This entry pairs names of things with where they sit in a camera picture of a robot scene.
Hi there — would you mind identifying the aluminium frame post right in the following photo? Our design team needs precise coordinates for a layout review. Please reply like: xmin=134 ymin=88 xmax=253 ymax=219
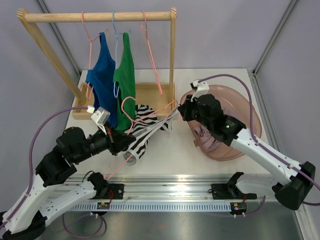
xmin=252 ymin=0 xmax=299 ymax=77

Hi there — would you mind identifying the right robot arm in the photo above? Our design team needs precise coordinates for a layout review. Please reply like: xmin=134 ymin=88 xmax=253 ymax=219
xmin=177 ymin=93 xmax=319 ymax=210

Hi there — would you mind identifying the pale pink tank top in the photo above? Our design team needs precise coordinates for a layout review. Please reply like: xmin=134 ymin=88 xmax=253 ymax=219
xmin=189 ymin=121 xmax=234 ymax=161

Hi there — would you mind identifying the purple cable loop on floor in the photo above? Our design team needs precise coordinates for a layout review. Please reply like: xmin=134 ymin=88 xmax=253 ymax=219
xmin=61 ymin=213 xmax=108 ymax=237

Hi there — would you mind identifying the wooden clothes rack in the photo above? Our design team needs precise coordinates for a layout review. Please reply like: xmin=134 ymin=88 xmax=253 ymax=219
xmin=16 ymin=7 xmax=177 ymax=119

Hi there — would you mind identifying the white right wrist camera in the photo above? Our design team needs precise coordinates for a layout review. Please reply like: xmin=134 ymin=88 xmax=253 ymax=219
xmin=190 ymin=79 xmax=210 ymax=102

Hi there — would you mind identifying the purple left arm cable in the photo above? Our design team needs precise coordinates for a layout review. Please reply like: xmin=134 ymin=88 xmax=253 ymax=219
xmin=0 ymin=106 xmax=90 ymax=232

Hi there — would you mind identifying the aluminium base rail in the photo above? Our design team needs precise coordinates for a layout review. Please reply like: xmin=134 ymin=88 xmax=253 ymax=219
xmin=44 ymin=175 xmax=276 ymax=215

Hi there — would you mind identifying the aluminium frame post left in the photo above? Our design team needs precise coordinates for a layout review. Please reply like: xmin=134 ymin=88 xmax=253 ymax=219
xmin=34 ymin=0 xmax=82 ymax=77

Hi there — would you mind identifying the pink translucent plastic basin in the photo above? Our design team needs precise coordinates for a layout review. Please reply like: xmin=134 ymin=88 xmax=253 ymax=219
xmin=180 ymin=85 xmax=263 ymax=162

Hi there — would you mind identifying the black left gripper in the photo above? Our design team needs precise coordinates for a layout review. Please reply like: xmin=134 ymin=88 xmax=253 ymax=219
xmin=73 ymin=120 xmax=137 ymax=164

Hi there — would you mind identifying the blue tank top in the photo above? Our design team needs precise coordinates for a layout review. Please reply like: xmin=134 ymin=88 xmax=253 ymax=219
xmin=85 ymin=32 xmax=117 ymax=128

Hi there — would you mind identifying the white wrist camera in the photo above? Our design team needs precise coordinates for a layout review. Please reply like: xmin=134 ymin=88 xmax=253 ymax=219
xmin=190 ymin=79 xmax=210 ymax=102
xmin=86 ymin=105 xmax=110 ymax=133

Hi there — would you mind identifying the pink wire hanger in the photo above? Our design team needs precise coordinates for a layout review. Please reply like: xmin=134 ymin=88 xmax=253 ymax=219
xmin=139 ymin=11 xmax=163 ymax=97

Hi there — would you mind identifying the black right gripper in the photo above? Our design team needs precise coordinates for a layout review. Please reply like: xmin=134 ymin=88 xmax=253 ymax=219
xmin=179 ymin=93 xmax=213 ymax=131

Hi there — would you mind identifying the light blue wire hanger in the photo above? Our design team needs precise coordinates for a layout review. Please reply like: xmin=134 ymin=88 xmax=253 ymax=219
xmin=111 ymin=11 xmax=135 ymax=100

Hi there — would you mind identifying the green tank top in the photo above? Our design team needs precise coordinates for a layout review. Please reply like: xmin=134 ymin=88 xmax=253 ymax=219
xmin=113 ymin=32 xmax=136 ymax=132

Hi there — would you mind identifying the aluminium frame post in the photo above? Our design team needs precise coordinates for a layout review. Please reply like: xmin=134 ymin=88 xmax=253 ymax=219
xmin=34 ymin=0 xmax=82 ymax=77
xmin=252 ymin=0 xmax=299 ymax=77

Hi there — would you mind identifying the pink hanger under blue top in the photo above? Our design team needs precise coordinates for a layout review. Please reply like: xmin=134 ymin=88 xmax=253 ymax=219
xmin=81 ymin=11 xmax=100 ymax=100

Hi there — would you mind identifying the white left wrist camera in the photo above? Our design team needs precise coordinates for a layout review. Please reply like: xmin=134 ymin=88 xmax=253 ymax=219
xmin=86 ymin=105 xmax=110 ymax=133

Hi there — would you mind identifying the black white striped tank top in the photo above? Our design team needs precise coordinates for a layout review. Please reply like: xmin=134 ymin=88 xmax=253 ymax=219
xmin=123 ymin=104 xmax=178 ymax=166

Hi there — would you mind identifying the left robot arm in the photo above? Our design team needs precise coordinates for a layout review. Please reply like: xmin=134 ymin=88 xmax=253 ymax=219
xmin=1 ymin=127 xmax=136 ymax=240

